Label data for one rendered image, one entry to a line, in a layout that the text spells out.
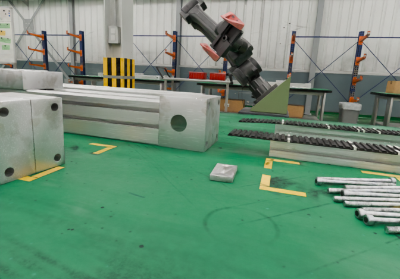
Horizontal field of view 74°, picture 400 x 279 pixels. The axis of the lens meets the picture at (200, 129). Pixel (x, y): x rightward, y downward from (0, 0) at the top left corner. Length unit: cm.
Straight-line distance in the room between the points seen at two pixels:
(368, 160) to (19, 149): 50
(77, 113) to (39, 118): 21
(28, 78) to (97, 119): 19
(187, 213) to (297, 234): 10
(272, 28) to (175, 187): 808
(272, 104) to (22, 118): 92
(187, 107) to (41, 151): 23
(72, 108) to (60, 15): 1091
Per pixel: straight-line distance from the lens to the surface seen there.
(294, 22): 836
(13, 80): 71
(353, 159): 50
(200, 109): 47
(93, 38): 1049
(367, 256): 27
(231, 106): 554
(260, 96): 115
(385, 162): 52
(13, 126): 38
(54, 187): 35
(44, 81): 73
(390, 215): 34
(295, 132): 68
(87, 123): 59
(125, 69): 393
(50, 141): 41
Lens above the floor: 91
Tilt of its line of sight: 11 degrees down
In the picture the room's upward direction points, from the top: 3 degrees clockwise
